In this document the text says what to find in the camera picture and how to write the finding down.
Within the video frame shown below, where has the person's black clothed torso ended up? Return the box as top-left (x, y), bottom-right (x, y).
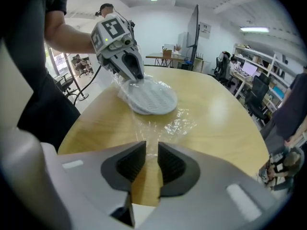
top-left (0, 0), bottom-right (81, 152)

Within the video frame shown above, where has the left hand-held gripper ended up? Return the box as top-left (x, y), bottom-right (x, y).
top-left (90, 17), bottom-right (145, 81)

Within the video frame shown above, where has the white office desk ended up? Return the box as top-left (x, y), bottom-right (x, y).
top-left (229, 68), bottom-right (264, 98)

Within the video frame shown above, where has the large display on stand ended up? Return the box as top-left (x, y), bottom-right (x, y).
top-left (186, 4), bottom-right (201, 72)

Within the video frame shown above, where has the black office chair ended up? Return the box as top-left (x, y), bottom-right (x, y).
top-left (213, 51), bottom-right (231, 81)
top-left (244, 73), bottom-right (272, 127)
top-left (54, 72), bottom-right (78, 98)

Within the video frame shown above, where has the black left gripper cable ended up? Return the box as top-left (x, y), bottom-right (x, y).
top-left (73, 65), bottom-right (101, 106)

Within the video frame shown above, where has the black stanchion post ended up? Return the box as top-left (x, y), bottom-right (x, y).
top-left (63, 53), bottom-right (90, 102)

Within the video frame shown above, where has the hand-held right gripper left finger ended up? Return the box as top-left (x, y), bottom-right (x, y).
top-left (59, 140), bottom-right (147, 230)

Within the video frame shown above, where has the person's left forearm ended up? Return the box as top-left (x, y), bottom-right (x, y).
top-left (44, 7), bottom-right (98, 55)

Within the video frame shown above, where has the clear plastic bag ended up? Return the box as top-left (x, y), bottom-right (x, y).
top-left (111, 73), bottom-right (199, 158)

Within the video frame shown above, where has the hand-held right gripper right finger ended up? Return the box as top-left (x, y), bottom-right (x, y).
top-left (143, 141), bottom-right (276, 230)

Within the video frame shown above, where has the white wall poster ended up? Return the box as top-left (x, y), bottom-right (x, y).
top-left (199, 21), bottom-right (213, 40)

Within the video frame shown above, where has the light wooden table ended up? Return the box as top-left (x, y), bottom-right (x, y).
top-left (57, 65), bottom-right (270, 207)

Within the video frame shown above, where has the white shelf unit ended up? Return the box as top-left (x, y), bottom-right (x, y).
top-left (234, 43), bottom-right (307, 110)

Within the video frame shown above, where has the dark wooden side table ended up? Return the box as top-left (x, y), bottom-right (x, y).
top-left (145, 52), bottom-right (205, 69)

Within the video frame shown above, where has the computer monitor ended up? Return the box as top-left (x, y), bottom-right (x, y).
top-left (241, 62), bottom-right (258, 77)

